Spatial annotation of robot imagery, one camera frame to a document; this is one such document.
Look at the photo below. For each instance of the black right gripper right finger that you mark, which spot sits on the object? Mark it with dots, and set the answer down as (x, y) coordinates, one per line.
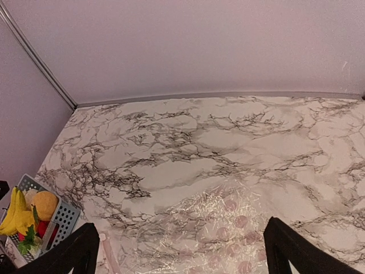
(285, 247)

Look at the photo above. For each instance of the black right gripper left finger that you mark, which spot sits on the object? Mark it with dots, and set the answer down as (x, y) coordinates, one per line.
(78, 253)

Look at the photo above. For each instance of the red fake apple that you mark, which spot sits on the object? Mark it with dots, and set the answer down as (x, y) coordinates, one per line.
(42, 227)
(21, 237)

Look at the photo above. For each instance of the yellow fake fruit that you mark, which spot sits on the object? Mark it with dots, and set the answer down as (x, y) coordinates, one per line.
(45, 203)

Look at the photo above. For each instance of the clear zip top bag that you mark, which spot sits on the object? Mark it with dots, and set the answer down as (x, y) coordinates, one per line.
(219, 230)

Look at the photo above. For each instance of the yellow fake banana bunch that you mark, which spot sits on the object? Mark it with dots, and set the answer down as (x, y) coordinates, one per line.
(18, 217)

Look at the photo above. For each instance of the white fake radish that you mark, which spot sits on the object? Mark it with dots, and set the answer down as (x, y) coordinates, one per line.
(35, 246)

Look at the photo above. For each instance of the light blue plastic basket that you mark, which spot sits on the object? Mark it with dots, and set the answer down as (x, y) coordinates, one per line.
(37, 219)

